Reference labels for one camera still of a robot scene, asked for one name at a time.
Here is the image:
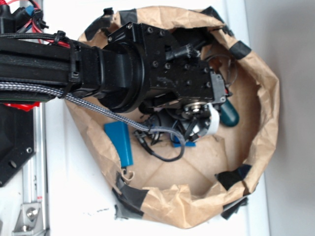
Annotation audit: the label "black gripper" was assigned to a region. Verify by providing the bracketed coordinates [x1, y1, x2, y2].
[107, 23, 230, 142]

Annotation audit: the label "blue sponge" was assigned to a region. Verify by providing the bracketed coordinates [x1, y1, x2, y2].
[173, 141, 196, 148]

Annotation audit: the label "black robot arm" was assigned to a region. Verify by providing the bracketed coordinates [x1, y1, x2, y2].
[0, 23, 239, 141]

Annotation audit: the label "black square object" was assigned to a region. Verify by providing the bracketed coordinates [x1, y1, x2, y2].
[172, 28, 213, 51]

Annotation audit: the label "blue plastic block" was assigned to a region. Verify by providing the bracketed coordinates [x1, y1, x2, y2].
[104, 121, 133, 168]

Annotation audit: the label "brown paper-lined bin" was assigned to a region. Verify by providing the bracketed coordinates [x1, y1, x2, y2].
[67, 6, 280, 229]

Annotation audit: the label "red and black wires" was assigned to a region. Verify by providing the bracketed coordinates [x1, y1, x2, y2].
[0, 0, 69, 47]

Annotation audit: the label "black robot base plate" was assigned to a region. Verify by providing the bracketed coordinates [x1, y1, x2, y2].
[0, 104, 34, 187]

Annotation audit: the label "grey braided cable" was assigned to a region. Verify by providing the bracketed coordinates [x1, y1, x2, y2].
[0, 82, 186, 162]

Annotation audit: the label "aluminium rail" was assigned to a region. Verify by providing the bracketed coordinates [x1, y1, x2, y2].
[20, 0, 49, 236]

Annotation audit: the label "metal corner bracket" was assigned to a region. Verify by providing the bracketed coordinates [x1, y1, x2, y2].
[12, 203, 46, 236]

